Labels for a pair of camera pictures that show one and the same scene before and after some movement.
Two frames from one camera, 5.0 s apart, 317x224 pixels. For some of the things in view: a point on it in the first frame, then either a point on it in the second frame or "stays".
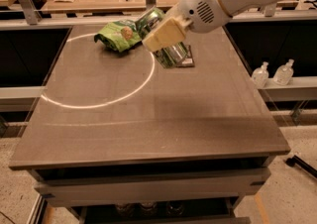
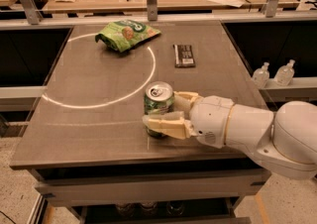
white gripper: (201, 5) -> (210, 119)
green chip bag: (119, 34) stays
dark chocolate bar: (189, 60) stays
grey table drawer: (67, 192) stays
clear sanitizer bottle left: (261, 75) stays
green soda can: (170, 56) -> (158, 99)
